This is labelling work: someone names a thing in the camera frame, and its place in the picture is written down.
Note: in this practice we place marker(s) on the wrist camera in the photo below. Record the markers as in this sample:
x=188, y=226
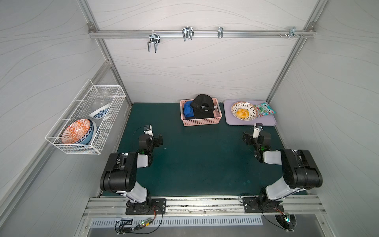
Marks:
x=257, y=129
x=148, y=130

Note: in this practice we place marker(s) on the blue baseball cap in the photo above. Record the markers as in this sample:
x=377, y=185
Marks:
x=188, y=110

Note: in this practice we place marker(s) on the black baseball cap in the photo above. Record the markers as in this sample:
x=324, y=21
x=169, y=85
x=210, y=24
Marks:
x=203, y=107

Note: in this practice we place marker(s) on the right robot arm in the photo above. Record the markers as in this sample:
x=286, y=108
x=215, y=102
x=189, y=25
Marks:
x=299, y=173

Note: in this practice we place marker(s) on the patterned bowl with fruit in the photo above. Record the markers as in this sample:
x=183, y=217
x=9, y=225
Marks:
x=244, y=111

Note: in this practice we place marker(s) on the small metal hook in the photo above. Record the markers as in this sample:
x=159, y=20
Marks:
x=220, y=32

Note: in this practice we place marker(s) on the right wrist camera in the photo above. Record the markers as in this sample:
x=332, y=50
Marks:
x=257, y=129

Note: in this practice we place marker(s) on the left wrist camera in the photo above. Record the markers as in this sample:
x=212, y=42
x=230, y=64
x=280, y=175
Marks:
x=148, y=130

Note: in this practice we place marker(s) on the blue patterned bowl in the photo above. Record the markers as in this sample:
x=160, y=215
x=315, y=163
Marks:
x=104, y=112

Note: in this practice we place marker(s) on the white perforated vent strip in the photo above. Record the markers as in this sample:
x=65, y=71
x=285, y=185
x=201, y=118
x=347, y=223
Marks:
x=182, y=221

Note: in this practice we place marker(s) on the lilac tray mat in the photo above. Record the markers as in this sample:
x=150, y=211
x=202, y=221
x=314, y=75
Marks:
x=232, y=120

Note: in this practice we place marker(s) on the white wire basket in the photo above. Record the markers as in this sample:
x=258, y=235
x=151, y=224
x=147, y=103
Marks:
x=90, y=98

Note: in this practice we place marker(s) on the green snack packet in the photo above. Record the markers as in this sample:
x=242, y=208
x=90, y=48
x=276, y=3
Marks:
x=264, y=109

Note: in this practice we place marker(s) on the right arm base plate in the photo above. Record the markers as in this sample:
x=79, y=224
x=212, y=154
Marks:
x=258, y=205

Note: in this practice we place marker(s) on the pink plastic basket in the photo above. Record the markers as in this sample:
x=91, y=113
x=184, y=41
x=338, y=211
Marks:
x=207, y=121

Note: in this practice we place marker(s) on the metal hook right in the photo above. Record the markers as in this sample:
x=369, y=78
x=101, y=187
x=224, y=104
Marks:
x=292, y=34

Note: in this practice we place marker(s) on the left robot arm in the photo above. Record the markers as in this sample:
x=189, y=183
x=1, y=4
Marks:
x=120, y=174

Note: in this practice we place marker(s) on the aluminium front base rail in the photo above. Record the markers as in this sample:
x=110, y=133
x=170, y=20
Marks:
x=177, y=206

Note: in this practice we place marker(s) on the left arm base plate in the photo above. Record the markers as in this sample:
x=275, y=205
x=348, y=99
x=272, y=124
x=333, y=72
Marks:
x=155, y=206

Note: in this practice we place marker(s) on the metal double hook left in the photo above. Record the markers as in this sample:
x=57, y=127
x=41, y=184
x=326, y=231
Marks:
x=154, y=39

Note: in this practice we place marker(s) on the orange patterned bowl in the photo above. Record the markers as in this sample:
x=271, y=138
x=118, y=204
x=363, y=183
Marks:
x=75, y=131

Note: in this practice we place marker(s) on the metal double hook middle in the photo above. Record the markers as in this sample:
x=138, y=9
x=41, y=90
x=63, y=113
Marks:
x=187, y=33

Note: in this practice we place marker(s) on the aluminium crossbar rail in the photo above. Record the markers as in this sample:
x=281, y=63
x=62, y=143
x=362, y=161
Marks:
x=198, y=34

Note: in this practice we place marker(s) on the metal double hook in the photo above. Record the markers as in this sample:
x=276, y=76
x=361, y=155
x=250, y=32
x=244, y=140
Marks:
x=154, y=39
x=187, y=33

